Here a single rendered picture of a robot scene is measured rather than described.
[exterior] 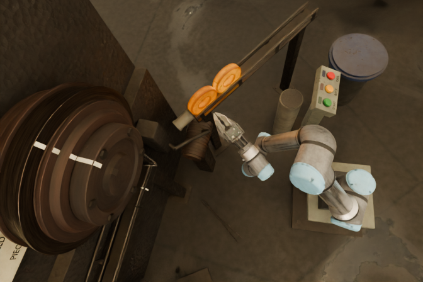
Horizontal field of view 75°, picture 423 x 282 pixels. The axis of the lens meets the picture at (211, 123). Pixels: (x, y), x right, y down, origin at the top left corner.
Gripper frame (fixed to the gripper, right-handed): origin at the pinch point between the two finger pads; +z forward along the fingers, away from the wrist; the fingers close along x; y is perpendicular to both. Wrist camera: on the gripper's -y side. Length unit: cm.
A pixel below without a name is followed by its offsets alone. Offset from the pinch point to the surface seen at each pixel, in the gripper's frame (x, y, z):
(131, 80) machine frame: 19.1, 5.5, 34.1
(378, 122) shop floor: -91, -52, -71
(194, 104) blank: 4.7, 1.4, 9.8
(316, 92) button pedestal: -46, -4, -23
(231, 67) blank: -18.8, 4.6, 11.6
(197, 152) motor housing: 16.0, -17.7, -7.2
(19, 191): 52, 61, 10
